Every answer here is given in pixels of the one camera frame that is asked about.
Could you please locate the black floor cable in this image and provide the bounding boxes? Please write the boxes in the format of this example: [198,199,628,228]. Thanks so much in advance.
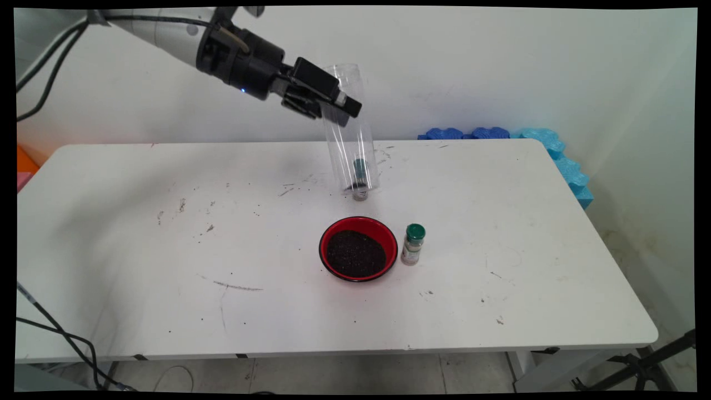
[15,281,137,391]

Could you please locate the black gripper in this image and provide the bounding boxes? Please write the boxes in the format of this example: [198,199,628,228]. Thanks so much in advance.
[196,21,363,120]

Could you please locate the black tripod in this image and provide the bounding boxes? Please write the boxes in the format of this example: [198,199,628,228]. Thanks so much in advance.
[572,329,696,392]

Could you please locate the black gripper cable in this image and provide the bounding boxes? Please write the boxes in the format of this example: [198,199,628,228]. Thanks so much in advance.
[17,16,249,123]

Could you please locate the green cap spice bottle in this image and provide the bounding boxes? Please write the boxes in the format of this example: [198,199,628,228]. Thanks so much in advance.
[352,158,371,202]
[401,223,427,266]

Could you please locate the clear plastic jar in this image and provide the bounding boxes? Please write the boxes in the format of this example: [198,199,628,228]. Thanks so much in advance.
[321,63,381,195]

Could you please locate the black camera cable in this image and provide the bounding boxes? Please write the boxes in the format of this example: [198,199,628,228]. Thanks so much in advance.
[17,14,220,95]

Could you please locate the black grains pile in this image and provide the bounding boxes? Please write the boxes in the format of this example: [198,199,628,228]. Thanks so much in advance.
[326,230,387,278]

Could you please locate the orange block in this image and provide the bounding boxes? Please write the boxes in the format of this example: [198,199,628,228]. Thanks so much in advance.
[17,143,41,176]

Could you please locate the red bowl black rim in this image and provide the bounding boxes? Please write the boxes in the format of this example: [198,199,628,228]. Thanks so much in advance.
[319,216,399,283]

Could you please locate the white table leg frame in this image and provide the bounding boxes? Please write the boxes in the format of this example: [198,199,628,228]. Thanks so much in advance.
[507,347,656,393]

